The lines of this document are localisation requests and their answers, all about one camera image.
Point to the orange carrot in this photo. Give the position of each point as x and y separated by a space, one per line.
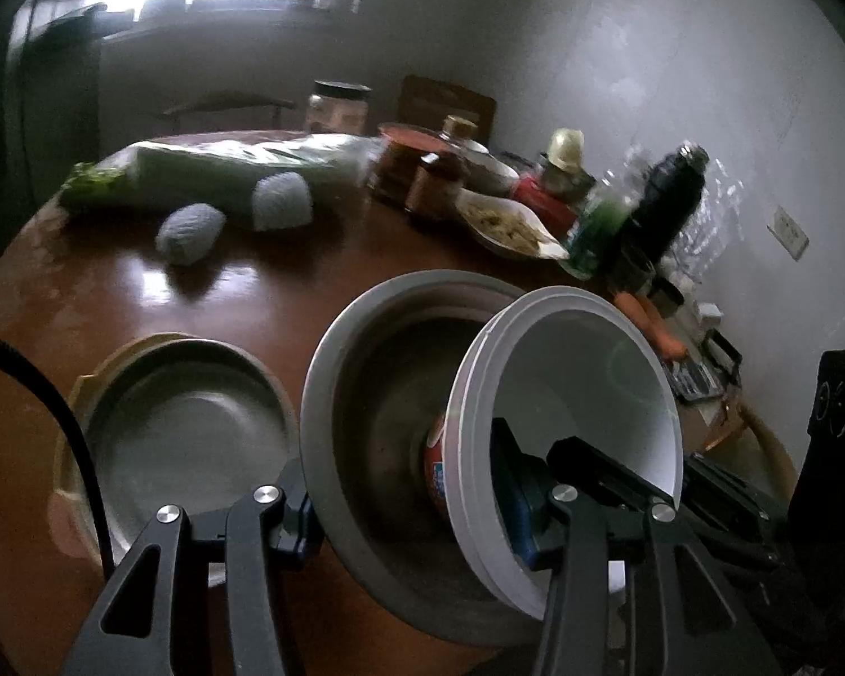
665 341
637 310

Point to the white plate with food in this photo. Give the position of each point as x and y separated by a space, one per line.
507 225

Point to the brown labelled bottle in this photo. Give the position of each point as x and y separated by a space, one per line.
433 190

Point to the dark cabinet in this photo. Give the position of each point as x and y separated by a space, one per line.
49 84

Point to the dark plastic cup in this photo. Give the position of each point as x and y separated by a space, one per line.
635 269

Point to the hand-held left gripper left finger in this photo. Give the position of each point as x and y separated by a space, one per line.
297 528

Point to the wall socket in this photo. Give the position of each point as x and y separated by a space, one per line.
789 232

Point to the small white box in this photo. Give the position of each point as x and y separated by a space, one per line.
710 315

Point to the white ceramic bowl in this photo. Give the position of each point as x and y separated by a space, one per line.
491 169

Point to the white paper bowl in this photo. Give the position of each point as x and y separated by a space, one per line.
577 366
438 468

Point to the fruit in white foam net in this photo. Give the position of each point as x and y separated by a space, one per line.
190 234
282 201

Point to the black thermos flask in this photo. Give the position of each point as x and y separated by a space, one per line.
662 204

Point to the shallow steel pan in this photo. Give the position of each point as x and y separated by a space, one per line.
183 436

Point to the curved-back wooden chair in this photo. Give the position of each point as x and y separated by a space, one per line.
225 100

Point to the large steel bowl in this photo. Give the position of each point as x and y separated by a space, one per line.
373 394

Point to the bottle with green liquid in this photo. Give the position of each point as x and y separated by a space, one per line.
595 232

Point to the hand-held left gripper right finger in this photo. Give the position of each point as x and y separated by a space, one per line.
521 507

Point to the clear jar with black lid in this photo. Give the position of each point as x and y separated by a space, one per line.
336 109

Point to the jar with red lid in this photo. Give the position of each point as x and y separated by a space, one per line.
401 165

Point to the small amber jar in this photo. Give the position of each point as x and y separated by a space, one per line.
459 128

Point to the red packet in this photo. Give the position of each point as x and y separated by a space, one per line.
535 194

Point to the cream shell-shaped plate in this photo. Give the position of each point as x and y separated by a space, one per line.
88 377

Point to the napa cabbage in plastic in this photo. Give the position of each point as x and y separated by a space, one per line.
218 165

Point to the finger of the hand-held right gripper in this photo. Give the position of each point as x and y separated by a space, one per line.
746 542
739 489

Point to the green lettuce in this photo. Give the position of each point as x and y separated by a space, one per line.
88 183

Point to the clear plastic bag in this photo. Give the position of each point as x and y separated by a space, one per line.
725 225

